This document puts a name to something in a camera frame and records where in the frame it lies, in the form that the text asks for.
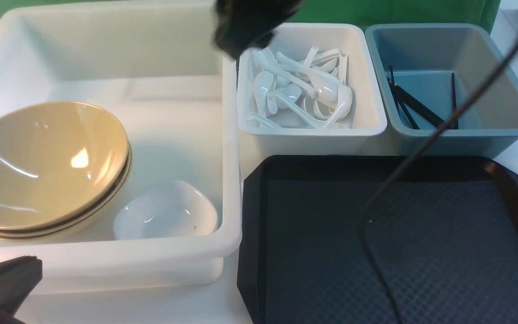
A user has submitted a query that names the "white square side dish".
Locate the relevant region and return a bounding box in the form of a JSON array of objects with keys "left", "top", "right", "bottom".
[{"left": 113, "top": 180, "right": 219, "bottom": 240}]

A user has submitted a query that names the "yellow noodle bowl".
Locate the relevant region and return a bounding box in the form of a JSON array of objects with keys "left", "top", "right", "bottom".
[{"left": 0, "top": 101, "right": 130, "bottom": 230}]

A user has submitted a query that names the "white soup spoon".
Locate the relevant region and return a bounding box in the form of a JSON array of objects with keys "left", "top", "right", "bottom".
[{"left": 323, "top": 85, "right": 353, "bottom": 129}]

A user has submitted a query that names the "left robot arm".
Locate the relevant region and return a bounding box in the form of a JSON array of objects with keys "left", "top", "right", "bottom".
[{"left": 0, "top": 256, "right": 43, "bottom": 324}]

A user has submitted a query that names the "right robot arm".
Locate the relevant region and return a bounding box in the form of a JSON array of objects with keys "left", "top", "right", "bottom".
[{"left": 213, "top": 0, "right": 304, "bottom": 59}]

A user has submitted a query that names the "top stacked yellow bowl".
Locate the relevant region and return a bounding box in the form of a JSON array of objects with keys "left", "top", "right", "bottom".
[{"left": 0, "top": 144, "right": 131, "bottom": 235}]

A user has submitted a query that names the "stacked yellow bowl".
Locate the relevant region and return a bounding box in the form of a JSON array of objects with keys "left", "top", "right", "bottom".
[
  {"left": 0, "top": 157, "right": 133, "bottom": 241},
  {"left": 0, "top": 144, "right": 131, "bottom": 235}
]

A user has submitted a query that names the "bottom stacked yellow bowl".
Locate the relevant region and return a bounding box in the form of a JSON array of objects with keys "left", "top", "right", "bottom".
[{"left": 0, "top": 157, "right": 133, "bottom": 241}]

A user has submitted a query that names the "white spoon left middle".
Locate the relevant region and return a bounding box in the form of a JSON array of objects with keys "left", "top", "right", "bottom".
[{"left": 253, "top": 71, "right": 275, "bottom": 117}]

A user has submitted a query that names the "white spoon bin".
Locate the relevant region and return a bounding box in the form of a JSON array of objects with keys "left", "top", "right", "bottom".
[{"left": 234, "top": 23, "right": 387, "bottom": 160}]

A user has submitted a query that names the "white spoon centre long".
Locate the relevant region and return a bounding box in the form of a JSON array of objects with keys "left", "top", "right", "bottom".
[{"left": 276, "top": 52, "right": 344, "bottom": 103}]

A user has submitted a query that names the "white spoon top left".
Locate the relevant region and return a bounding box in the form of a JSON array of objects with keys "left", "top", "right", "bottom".
[{"left": 247, "top": 49, "right": 318, "bottom": 99}]

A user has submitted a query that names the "large white plastic tub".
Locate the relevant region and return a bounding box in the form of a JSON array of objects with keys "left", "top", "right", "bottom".
[{"left": 0, "top": 0, "right": 242, "bottom": 295}]

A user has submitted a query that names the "blue-grey chopstick bin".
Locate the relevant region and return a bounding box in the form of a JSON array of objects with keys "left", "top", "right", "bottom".
[{"left": 365, "top": 24, "right": 518, "bottom": 158}]

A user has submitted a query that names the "black serving tray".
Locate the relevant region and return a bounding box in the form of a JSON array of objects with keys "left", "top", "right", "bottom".
[{"left": 237, "top": 156, "right": 518, "bottom": 324}]

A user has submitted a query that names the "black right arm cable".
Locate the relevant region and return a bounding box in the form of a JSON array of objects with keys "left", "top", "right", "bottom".
[{"left": 359, "top": 4, "right": 518, "bottom": 324}]

